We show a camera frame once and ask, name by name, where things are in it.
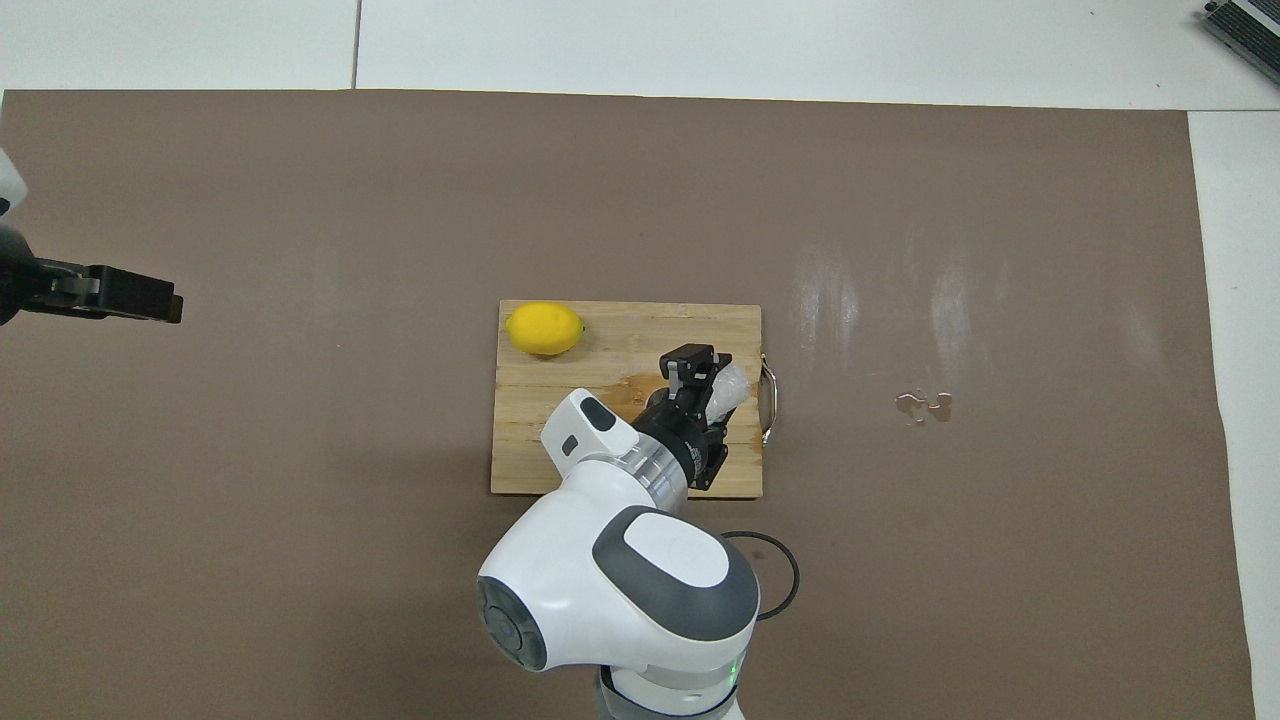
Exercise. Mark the grey laptop corner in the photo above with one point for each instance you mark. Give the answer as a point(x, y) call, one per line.
point(1250, 25)

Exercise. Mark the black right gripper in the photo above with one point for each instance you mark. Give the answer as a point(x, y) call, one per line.
point(675, 435)

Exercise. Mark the yellow lemon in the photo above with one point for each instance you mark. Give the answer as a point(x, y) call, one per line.
point(543, 328)

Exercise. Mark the brown table mat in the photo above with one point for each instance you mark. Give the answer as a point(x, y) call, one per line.
point(300, 500)

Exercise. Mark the wooden cutting board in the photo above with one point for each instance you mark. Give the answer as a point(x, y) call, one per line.
point(540, 420)

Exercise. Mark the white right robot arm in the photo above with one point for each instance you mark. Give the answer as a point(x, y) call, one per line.
point(620, 600)

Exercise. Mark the clear glass cup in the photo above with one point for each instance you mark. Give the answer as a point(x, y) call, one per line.
point(732, 390)

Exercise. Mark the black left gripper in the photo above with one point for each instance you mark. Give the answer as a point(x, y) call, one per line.
point(15, 280)

